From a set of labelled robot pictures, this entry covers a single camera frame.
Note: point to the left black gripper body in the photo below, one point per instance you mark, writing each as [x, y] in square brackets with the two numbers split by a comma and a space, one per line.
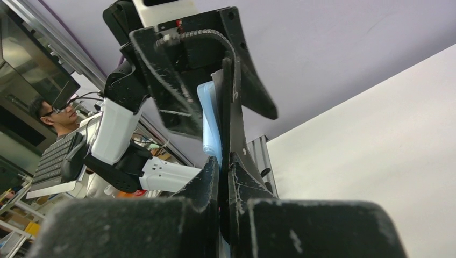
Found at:
[187, 49]

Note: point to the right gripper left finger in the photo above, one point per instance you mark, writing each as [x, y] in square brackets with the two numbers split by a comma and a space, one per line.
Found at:
[199, 223]

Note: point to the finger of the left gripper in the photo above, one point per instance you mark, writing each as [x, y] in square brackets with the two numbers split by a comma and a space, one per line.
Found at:
[177, 107]
[254, 94]

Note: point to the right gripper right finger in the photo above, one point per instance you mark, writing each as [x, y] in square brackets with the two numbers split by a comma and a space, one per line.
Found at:
[255, 218]

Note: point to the black leather card holder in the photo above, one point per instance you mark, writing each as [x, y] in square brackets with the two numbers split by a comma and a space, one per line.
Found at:
[212, 97]

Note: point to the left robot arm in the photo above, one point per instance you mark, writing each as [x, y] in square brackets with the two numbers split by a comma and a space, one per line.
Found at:
[124, 96]

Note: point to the person with glasses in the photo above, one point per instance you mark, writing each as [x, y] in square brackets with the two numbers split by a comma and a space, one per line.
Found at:
[62, 122]

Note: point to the black keyboard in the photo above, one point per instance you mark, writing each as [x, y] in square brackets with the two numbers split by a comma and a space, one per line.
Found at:
[61, 162]

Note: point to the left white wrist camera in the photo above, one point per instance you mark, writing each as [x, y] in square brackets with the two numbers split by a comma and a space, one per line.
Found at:
[153, 13]

